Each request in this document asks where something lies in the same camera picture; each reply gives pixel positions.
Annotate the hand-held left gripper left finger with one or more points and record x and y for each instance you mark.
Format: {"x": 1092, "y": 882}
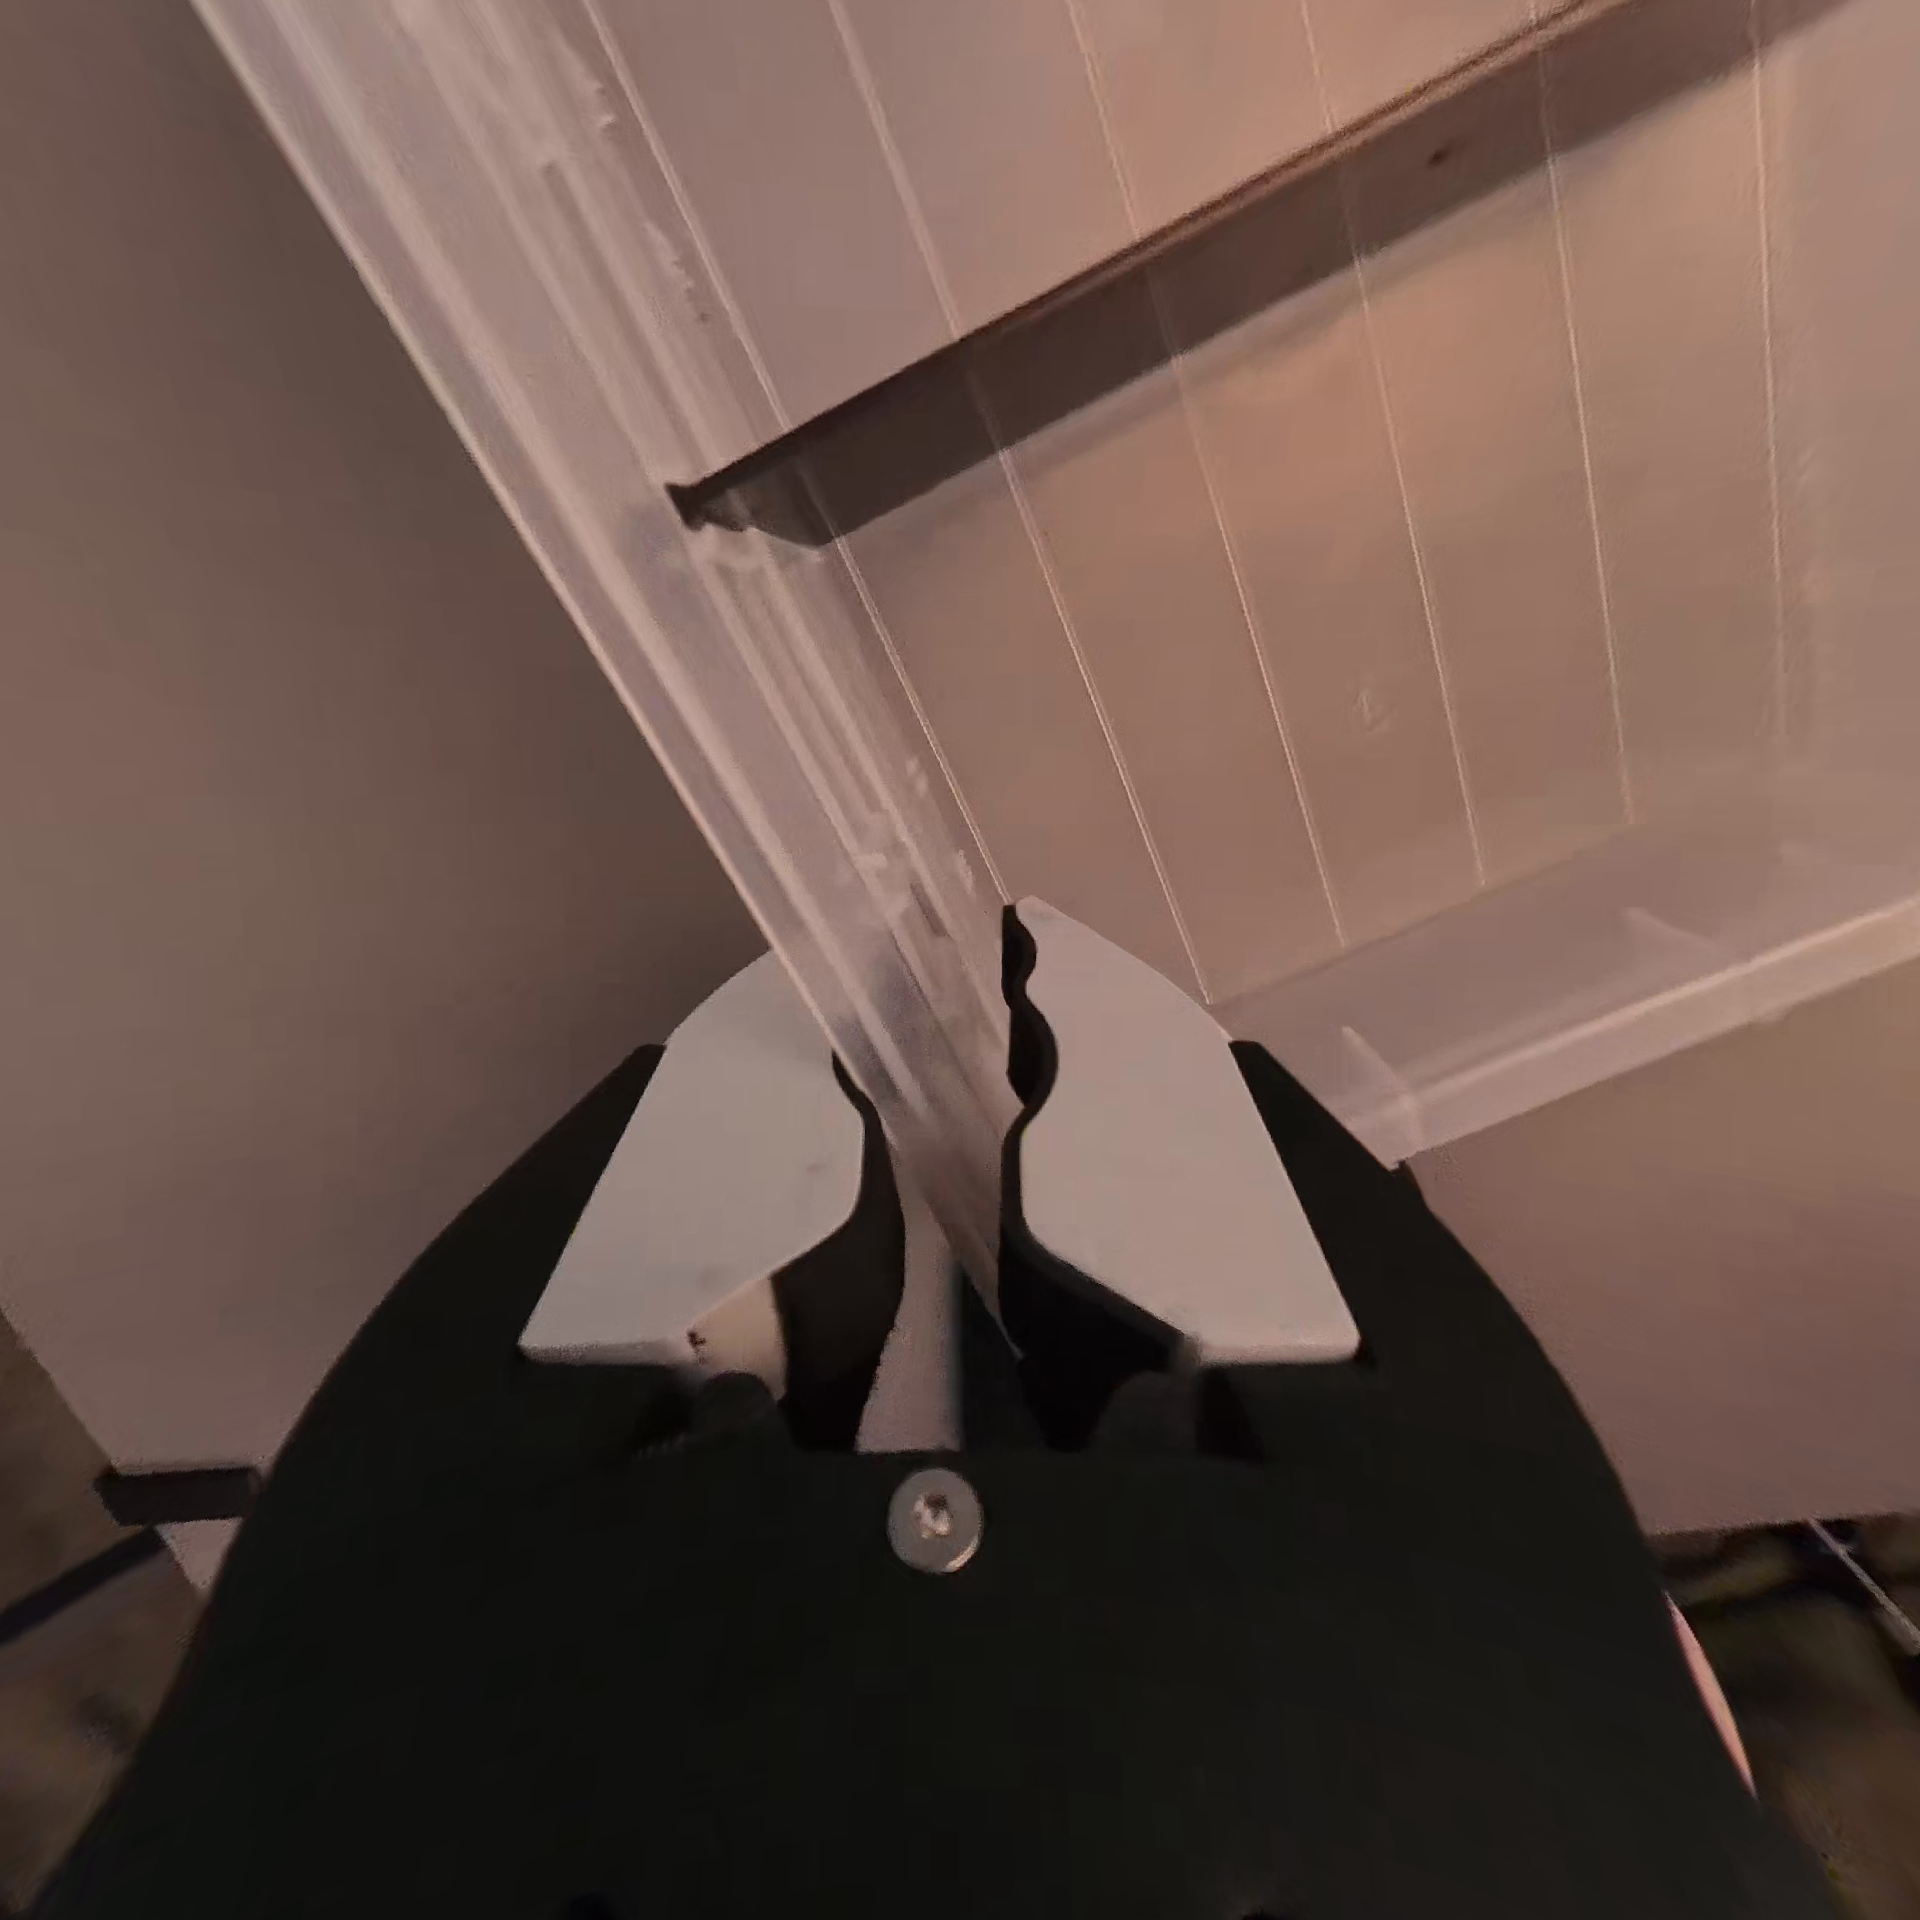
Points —
{"x": 707, "y": 1188}

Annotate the clear plastic bin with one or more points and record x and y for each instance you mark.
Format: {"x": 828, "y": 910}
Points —
{"x": 1348, "y": 599}

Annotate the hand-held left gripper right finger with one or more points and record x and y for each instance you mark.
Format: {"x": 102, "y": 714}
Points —
{"x": 1187, "y": 1188}

